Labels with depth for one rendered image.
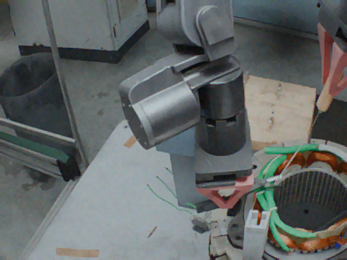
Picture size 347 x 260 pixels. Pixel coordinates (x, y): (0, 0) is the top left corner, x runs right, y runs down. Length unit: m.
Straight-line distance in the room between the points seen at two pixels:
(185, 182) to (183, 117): 0.59
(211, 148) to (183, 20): 0.16
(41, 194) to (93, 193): 1.18
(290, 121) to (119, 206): 0.48
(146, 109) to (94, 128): 2.16
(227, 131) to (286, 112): 0.40
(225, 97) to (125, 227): 0.67
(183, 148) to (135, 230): 0.26
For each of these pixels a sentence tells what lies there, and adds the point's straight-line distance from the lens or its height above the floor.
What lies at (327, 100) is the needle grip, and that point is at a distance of 0.53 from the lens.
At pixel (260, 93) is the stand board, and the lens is 0.95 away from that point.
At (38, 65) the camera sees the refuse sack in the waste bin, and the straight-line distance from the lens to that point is 2.37.
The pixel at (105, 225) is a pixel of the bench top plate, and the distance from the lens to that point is 1.11.
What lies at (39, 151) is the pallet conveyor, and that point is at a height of 0.76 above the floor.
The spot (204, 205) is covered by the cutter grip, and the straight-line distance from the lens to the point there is 0.60.
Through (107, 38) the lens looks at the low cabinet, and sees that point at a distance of 2.97.
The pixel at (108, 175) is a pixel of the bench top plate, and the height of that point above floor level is 0.78.
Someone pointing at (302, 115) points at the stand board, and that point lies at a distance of 0.90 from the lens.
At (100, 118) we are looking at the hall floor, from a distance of 2.66.
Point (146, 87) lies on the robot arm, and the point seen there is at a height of 1.38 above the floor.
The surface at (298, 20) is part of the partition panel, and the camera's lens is 3.05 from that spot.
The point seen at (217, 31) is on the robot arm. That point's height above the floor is 1.42.
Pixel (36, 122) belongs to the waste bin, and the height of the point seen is 0.38.
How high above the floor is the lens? 1.64
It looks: 41 degrees down
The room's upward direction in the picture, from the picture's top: 9 degrees counter-clockwise
